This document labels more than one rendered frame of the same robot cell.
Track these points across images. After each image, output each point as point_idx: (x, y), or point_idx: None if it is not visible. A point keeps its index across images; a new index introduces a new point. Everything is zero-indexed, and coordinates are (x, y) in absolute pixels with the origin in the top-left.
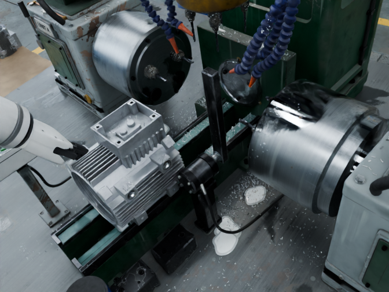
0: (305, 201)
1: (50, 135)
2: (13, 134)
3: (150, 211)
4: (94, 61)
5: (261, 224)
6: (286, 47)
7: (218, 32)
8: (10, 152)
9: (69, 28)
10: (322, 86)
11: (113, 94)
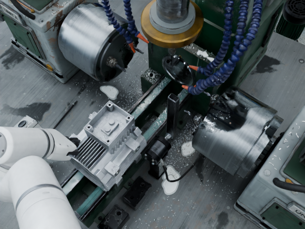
0: (230, 171)
1: (65, 146)
2: (45, 154)
3: None
4: (59, 46)
5: (194, 171)
6: (224, 81)
7: None
8: None
9: (39, 23)
10: (243, 94)
11: (70, 63)
